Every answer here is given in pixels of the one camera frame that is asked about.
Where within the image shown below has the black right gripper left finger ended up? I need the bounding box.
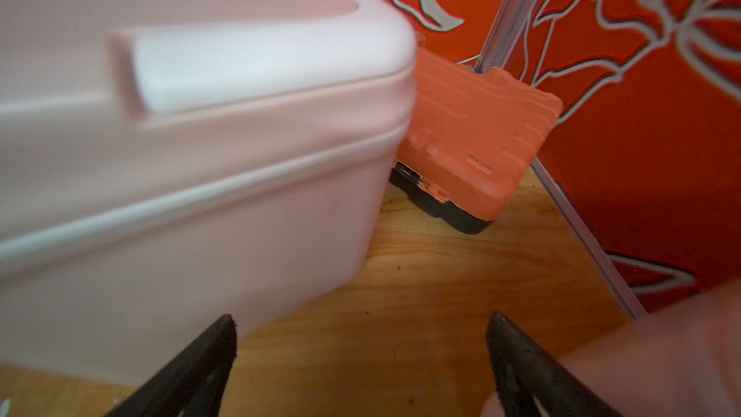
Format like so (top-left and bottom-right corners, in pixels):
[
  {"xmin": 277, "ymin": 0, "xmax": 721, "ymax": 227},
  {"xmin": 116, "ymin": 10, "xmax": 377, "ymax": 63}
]
[{"xmin": 108, "ymin": 315, "xmax": 237, "ymax": 416}]

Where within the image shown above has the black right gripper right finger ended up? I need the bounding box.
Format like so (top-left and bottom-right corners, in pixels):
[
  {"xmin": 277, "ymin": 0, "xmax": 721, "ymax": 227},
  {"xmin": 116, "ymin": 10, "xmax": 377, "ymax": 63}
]
[{"xmin": 486, "ymin": 312, "xmax": 619, "ymax": 416}]

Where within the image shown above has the white pink first aid kit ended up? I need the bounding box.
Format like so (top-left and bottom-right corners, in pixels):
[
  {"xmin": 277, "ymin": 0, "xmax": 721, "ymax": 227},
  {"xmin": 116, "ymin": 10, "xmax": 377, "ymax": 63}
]
[{"xmin": 482, "ymin": 281, "xmax": 740, "ymax": 416}]

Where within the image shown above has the pink medicine chest box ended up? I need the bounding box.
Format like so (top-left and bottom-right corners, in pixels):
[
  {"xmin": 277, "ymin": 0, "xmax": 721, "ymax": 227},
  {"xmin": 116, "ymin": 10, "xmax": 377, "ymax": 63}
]
[{"xmin": 1, "ymin": 0, "xmax": 418, "ymax": 385}]

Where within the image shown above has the red plastic tool case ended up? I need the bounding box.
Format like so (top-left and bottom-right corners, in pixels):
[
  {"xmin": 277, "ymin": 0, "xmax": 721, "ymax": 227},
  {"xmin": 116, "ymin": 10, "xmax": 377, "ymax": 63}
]
[{"xmin": 390, "ymin": 48, "xmax": 563, "ymax": 235}]

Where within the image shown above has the aluminium frame post right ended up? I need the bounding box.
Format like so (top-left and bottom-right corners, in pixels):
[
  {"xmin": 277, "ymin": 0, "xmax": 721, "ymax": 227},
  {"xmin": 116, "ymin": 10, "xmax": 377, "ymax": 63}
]
[{"xmin": 474, "ymin": 0, "xmax": 538, "ymax": 73}]

